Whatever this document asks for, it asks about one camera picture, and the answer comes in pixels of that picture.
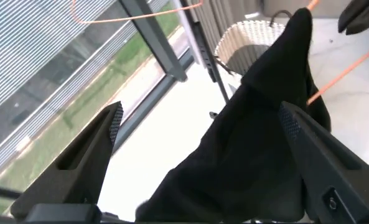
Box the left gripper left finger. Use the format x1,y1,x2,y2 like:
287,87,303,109
9,101,124,219

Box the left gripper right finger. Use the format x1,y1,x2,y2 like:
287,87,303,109
278,101,369,224

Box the black garment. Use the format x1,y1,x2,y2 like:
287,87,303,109
135,7,332,223

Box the white laundry basket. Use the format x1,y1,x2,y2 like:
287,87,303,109
213,9,294,77

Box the black clothes rack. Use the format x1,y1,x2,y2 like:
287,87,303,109
190,21,231,121

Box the window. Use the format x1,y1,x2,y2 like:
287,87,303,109
0,0,195,216

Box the black cable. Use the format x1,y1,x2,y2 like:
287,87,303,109
0,184,22,200

